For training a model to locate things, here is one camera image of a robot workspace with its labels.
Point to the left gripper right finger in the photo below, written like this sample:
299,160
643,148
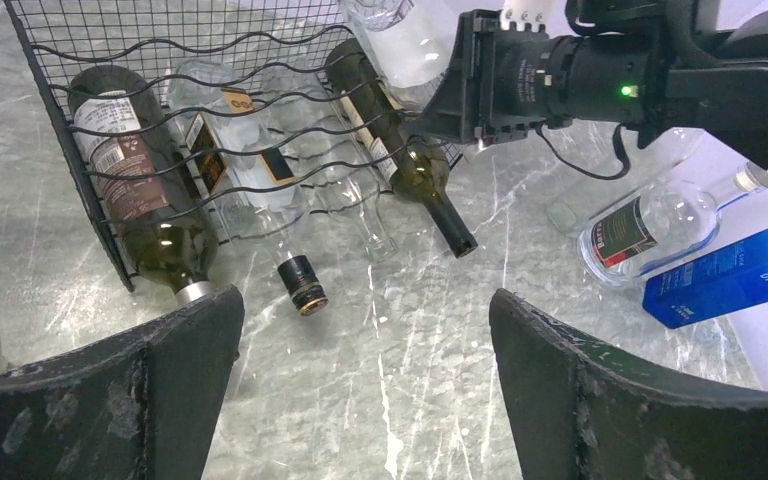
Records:
581,408

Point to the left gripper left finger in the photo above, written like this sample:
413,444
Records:
139,404

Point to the blue labelled water bottle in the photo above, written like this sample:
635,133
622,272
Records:
731,278

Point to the dark green wine bottle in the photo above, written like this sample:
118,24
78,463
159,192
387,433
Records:
416,170

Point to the clear red-label bottle silver cap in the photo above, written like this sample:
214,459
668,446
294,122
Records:
408,42

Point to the gold-foil wine bottle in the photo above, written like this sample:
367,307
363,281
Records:
148,191

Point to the clear glass bottle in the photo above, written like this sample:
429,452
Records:
346,187

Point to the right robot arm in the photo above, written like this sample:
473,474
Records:
648,66

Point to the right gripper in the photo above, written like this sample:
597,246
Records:
493,88

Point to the black wire wine rack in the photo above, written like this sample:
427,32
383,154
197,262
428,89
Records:
63,38

